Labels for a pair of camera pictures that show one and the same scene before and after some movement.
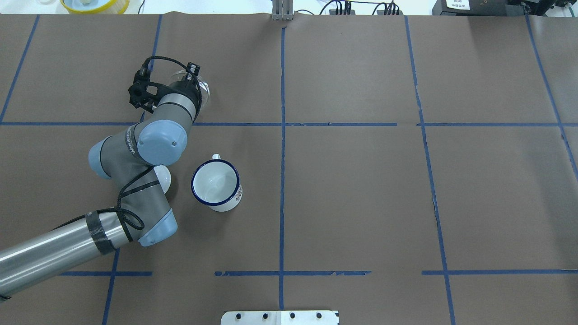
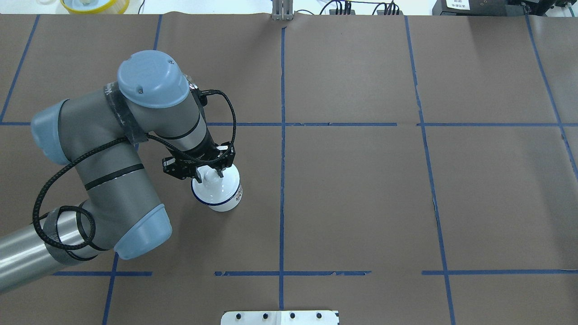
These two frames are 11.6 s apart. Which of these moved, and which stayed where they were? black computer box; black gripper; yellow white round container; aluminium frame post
Moved: black gripper
Stayed: yellow white round container; aluminium frame post; black computer box
